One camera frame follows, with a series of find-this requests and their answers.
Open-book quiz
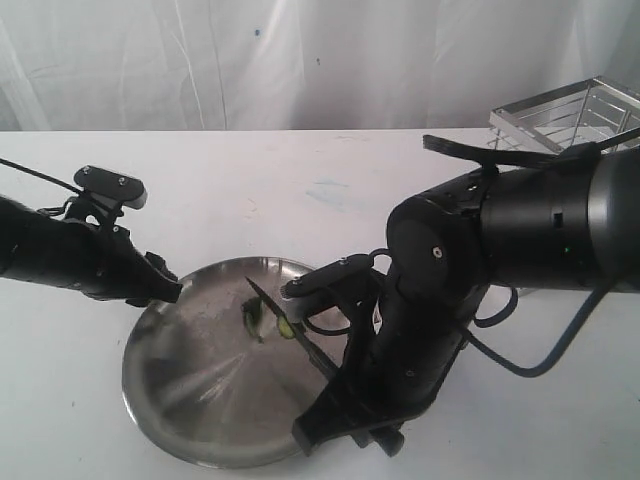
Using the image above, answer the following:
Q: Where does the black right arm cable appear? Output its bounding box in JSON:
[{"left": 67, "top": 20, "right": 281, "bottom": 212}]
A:
[{"left": 299, "top": 133, "right": 640, "bottom": 379}]

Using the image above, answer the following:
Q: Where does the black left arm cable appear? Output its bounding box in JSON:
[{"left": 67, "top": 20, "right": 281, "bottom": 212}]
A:
[{"left": 0, "top": 157, "right": 86, "bottom": 221}]

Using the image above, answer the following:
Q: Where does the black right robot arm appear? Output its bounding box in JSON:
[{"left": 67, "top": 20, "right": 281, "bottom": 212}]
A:
[{"left": 282, "top": 135, "right": 639, "bottom": 455}]

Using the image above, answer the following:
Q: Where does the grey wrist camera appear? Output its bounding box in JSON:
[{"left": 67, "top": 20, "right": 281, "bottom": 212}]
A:
[
  {"left": 73, "top": 165, "right": 148, "bottom": 210},
  {"left": 280, "top": 253, "right": 373, "bottom": 317}
]

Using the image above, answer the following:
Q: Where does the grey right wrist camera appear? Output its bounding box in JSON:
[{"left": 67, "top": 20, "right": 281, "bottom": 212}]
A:
[{"left": 280, "top": 253, "right": 373, "bottom": 317}]

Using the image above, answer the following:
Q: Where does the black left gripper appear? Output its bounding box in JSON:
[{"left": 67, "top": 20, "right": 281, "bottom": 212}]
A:
[{"left": 64, "top": 224, "right": 181, "bottom": 308}]

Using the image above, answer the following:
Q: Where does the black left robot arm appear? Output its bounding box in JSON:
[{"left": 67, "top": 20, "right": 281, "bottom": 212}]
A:
[{"left": 1, "top": 197, "right": 182, "bottom": 307}]

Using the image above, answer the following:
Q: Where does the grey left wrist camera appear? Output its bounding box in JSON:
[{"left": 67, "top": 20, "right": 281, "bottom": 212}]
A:
[{"left": 73, "top": 165, "right": 148, "bottom": 210}]

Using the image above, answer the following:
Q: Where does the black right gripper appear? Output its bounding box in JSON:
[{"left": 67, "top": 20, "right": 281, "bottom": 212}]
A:
[{"left": 292, "top": 319, "right": 464, "bottom": 448}]

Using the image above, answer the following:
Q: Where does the round stainless steel plate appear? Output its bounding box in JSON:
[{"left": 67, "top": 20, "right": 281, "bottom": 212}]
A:
[{"left": 122, "top": 256, "right": 327, "bottom": 468}]

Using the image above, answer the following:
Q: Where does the green round object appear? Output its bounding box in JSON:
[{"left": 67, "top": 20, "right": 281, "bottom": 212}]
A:
[{"left": 241, "top": 297, "right": 264, "bottom": 343}]

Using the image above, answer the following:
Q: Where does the chrome wire utensil basket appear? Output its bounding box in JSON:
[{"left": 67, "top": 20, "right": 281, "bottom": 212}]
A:
[{"left": 488, "top": 76, "right": 639, "bottom": 154}]

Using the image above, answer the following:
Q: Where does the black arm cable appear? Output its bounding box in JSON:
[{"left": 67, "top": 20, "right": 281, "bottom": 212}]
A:
[
  {"left": 0, "top": 157, "right": 86, "bottom": 221},
  {"left": 299, "top": 133, "right": 640, "bottom": 379}
]

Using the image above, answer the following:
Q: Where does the white backdrop curtain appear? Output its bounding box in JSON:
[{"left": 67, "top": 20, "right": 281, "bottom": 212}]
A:
[{"left": 1, "top": 1, "right": 639, "bottom": 131}]

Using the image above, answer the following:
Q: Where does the black kitchen knife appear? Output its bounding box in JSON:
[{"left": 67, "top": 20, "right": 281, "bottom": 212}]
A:
[{"left": 246, "top": 277, "right": 338, "bottom": 381}]

